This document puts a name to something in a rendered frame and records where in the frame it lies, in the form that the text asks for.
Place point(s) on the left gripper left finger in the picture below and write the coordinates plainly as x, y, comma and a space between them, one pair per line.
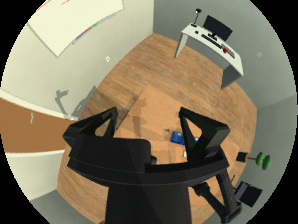
90, 124

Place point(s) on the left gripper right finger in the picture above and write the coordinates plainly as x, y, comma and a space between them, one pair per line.
213, 133

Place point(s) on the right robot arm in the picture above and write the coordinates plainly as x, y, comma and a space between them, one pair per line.
231, 206

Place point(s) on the blue rack of bins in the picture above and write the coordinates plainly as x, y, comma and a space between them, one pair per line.
178, 138

